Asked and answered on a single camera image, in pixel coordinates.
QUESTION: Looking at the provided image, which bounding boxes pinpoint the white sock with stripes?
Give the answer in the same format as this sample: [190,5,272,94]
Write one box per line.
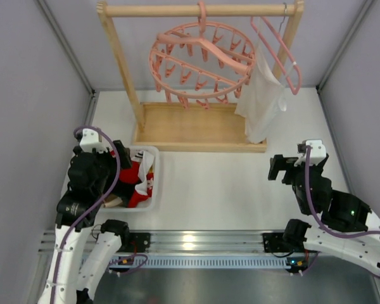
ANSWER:
[133,150,155,196]

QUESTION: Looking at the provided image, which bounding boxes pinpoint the red sock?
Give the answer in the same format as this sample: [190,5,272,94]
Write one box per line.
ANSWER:
[119,150,144,184]
[127,180,153,208]

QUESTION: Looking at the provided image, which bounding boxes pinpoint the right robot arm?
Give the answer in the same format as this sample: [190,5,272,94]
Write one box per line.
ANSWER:
[268,154,380,278]

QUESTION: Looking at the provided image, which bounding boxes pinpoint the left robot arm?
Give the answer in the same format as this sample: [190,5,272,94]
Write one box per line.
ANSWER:
[38,140,132,303]

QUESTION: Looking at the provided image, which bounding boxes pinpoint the pink round clip hanger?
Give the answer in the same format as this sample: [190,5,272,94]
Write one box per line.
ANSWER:
[149,1,257,109]

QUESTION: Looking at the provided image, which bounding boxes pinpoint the brown striped sock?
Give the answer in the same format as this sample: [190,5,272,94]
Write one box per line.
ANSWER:
[103,194,124,208]

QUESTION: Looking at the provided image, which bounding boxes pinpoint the white plastic basket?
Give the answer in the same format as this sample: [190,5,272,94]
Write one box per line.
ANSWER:
[58,146,160,215]

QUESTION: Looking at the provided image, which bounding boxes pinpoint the white cloth garment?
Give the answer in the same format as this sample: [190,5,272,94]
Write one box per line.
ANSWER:
[235,45,287,144]

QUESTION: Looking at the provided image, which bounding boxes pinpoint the wooden clothes rack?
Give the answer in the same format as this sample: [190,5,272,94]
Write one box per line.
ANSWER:
[96,1,297,152]

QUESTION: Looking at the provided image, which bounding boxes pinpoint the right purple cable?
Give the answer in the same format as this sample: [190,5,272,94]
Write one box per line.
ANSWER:
[262,146,380,276]

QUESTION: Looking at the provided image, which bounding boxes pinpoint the purple cable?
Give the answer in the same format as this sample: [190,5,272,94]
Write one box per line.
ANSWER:
[49,125,148,304]
[262,146,380,276]

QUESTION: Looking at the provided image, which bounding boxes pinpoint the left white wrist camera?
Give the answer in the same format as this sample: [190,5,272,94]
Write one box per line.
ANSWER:
[73,127,108,154]

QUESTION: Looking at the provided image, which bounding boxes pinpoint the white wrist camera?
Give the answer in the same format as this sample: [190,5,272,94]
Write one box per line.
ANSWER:
[294,139,327,167]
[73,127,108,154]

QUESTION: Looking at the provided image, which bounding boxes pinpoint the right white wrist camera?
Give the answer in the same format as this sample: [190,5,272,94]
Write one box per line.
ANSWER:
[294,139,327,167]

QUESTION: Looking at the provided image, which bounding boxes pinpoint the pink wire clothes hanger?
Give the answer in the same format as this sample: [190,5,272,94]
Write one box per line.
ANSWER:
[250,1,305,95]

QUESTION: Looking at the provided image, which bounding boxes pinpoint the aluminium mounting rail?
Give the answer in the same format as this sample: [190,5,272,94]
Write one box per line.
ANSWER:
[37,229,380,254]

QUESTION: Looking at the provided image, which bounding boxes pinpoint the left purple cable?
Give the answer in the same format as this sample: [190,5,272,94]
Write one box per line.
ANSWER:
[49,125,148,304]

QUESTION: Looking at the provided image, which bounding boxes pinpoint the white slotted cable duct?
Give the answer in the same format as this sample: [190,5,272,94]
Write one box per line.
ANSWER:
[50,255,305,270]

